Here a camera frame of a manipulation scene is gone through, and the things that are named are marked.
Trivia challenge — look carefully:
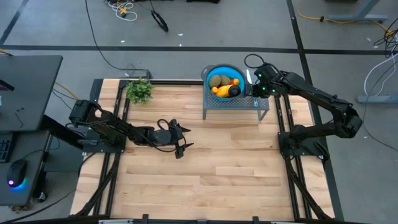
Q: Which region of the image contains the black computer mouse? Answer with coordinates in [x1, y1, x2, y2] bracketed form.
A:
[6, 159, 29, 189]

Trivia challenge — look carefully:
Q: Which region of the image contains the yellow floor cable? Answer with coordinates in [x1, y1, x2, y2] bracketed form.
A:
[295, 0, 396, 35]
[54, 81, 95, 110]

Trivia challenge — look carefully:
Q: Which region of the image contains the white cable bundle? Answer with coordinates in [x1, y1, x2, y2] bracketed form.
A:
[104, 0, 138, 22]

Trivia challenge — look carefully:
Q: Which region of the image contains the green potted plant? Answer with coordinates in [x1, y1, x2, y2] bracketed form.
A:
[125, 78, 155, 106]

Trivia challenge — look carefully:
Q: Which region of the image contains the black strap loop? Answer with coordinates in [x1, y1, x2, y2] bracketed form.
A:
[150, 9, 170, 33]

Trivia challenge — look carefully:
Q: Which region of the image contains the grey desk foot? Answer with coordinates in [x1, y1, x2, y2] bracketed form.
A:
[356, 95, 398, 105]
[328, 0, 389, 22]

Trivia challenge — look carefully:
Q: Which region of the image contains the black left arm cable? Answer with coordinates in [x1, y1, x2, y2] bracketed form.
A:
[157, 118, 187, 153]

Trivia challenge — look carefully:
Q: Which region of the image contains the black desk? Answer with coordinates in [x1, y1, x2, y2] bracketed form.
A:
[0, 55, 63, 133]

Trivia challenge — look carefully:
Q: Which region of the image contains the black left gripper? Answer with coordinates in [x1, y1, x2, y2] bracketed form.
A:
[149, 118, 195, 159]

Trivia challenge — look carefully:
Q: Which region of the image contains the grey perforated metal shelf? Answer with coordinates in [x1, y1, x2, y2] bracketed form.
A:
[203, 70, 271, 121]

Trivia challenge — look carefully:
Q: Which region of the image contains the grey desk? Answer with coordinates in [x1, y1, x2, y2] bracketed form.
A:
[0, 130, 52, 207]

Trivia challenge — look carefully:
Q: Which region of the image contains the black keyboard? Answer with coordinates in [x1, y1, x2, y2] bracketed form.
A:
[0, 136, 13, 164]

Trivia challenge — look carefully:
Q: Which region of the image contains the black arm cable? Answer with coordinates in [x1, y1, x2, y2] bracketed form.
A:
[157, 118, 187, 153]
[243, 53, 271, 71]

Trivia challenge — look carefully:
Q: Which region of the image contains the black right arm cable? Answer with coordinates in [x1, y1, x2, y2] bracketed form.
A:
[243, 53, 271, 71]

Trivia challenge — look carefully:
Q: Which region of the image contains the thin black floor cable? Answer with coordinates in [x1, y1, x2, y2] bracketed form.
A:
[361, 60, 398, 153]

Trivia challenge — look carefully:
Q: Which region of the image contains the black aluminium table frame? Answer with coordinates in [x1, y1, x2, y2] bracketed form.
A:
[74, 78, 345, 224]

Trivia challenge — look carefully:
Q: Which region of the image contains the white floor cable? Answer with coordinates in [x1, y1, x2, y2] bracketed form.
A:
[363, 51, 398, 97]

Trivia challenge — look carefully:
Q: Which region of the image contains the blue collapsible colander bowl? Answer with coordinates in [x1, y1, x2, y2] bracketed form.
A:
[200, 64, 252, 103]

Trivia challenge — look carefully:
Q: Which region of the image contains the yellow mango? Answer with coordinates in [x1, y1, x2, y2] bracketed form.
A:
[216, 85, 233, 99]

